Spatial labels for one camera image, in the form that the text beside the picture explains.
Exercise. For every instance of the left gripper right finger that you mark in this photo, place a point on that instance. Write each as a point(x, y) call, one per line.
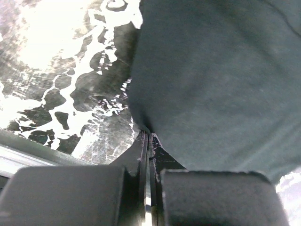
point(180, 197)

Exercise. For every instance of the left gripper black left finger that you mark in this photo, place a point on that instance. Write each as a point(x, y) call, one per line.
point(87, 195)

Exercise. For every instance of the black t shirt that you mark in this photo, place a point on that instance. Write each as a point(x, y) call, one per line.
point(219, 83)

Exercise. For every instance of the black marbled table mat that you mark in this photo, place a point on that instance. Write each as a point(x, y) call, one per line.
point(64, 74)

